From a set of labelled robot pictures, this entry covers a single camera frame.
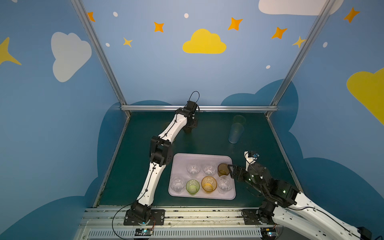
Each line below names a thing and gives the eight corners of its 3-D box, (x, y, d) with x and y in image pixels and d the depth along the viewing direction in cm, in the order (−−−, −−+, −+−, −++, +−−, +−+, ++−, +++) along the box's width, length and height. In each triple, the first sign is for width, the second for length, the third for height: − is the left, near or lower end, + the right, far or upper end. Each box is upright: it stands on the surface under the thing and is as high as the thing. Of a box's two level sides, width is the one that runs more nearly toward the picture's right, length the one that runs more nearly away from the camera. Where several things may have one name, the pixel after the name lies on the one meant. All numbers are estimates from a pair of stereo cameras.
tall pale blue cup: (228, 143, 109) (232, 130, 96) (227, 137, 113) (231, 123, 100) (238, 144, 109) (244, 130, 96) (237, 137, 113) (242, 123, 100)
